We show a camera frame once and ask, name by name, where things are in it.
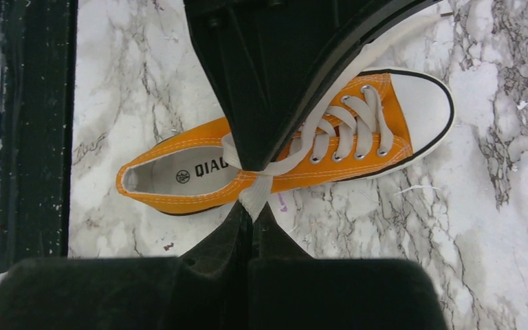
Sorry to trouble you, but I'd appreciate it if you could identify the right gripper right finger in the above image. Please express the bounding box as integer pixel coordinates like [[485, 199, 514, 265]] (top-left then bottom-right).
[[247, 206, 447, 329]]

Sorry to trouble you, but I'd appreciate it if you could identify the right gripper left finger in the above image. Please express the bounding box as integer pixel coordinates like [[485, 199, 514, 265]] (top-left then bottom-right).
[[0, 204, 252, 329]]

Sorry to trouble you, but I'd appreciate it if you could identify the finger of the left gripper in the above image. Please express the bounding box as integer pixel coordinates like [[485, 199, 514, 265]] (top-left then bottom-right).
[[184, 0, 430, 172]]

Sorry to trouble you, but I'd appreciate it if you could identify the white shoelace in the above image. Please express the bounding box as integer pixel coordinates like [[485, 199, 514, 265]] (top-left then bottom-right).
[[238, 14, 454, 219]]

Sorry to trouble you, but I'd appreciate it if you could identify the orange canvas sneaker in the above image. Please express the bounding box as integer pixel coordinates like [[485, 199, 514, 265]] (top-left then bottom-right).
[[115, 68, 454, 218]]

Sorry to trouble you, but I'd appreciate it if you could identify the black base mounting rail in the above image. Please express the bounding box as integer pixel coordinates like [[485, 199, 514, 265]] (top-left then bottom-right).
[[0, 1, 78, 282]]

